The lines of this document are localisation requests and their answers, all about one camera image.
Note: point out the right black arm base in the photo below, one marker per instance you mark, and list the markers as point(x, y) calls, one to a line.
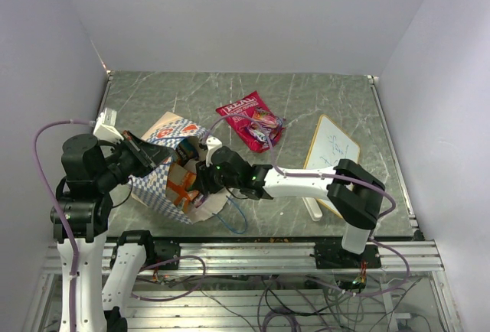
point(330, 255)

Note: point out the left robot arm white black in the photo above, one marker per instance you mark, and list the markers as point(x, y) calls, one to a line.
point(93, 168)

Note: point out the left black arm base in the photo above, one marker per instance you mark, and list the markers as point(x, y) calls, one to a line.
point(156, 249)

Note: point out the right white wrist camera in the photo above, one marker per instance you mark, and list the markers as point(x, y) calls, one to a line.
point(207, 147)

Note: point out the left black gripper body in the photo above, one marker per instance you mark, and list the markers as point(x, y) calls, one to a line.
point(119, 164)

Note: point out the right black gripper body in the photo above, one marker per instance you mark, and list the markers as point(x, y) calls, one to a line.
point(212, 180)

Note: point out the aluminium frame rail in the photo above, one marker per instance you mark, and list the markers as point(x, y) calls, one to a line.
point(273, 258)

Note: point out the blue snack bag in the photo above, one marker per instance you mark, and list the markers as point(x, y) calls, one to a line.
point(186, 151)

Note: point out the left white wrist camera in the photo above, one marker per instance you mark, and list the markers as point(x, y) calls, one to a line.
point(105, 127)

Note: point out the small whiteboard yellow frame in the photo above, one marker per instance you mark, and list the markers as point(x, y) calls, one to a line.
point(329, 145)

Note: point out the purple snack packet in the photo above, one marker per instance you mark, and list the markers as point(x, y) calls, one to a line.
point(198, 200)

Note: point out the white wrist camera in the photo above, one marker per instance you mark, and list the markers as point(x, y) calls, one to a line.
point(105, 127)
point(207, 147)

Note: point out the orange snack packet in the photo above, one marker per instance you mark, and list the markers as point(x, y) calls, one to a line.
point(180, 187)

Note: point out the small colourful candy packet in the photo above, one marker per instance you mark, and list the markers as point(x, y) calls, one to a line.
point(265, 125)

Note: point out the checkered paper bag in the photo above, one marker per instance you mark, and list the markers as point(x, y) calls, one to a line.
point(168, 131)

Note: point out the pink snack bag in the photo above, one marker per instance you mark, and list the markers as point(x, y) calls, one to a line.
point(238, 115)

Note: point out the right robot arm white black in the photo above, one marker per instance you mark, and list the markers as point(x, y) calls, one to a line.
point(355, 193)

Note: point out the white whiteboard eraser marker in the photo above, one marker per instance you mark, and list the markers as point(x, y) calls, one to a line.
point(313, 208)

